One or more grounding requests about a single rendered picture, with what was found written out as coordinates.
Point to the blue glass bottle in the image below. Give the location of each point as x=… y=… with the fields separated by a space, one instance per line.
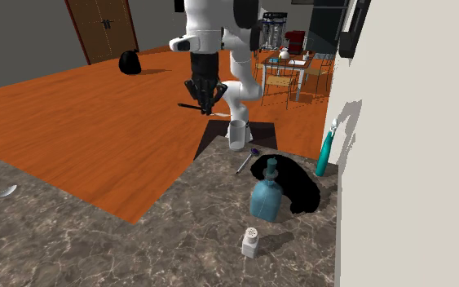
x=266 y=198

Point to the red appliance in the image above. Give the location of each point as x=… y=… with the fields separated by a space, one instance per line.
x=295 y=41

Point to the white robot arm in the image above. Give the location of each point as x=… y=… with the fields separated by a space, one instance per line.
x=239 y=85

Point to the dark robot stand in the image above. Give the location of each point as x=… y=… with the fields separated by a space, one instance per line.
x=263 y=135

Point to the brown double door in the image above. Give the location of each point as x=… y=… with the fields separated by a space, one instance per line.
x=102 y=28

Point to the dining table with chairs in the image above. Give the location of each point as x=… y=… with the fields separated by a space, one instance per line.
x=288 y=65

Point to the purple headed metal spoon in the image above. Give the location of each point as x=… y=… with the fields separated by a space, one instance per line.
x=246 y=161

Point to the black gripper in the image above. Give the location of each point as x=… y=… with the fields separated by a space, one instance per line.
x=204 y=65

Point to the black bag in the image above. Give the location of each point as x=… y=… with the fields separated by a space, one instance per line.
x=129 y=63

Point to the white cup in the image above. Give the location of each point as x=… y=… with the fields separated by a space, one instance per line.
x=237 y=135

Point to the white salt shaker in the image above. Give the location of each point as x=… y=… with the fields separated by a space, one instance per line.
x=249 y=243

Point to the dark tall cabinet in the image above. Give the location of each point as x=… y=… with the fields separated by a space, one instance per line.
x=326 y=26

